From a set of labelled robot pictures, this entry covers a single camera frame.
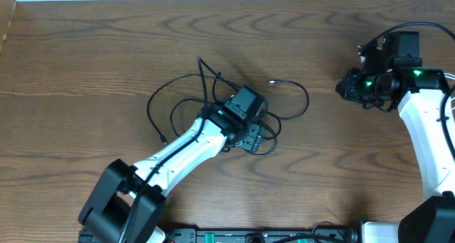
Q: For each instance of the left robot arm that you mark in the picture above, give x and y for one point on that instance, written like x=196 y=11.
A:
x=128 y=201

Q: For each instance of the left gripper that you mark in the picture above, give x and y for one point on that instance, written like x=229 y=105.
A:
x=252 y=140

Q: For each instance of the cardboard box edge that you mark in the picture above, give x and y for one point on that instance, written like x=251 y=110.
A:
x=7 y=9

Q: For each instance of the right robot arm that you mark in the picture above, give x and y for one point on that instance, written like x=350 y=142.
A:
x=421 y=97

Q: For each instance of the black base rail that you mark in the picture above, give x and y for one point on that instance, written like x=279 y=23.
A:
x=243 y=236

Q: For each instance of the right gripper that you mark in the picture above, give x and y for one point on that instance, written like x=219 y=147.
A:
x=349 y=92

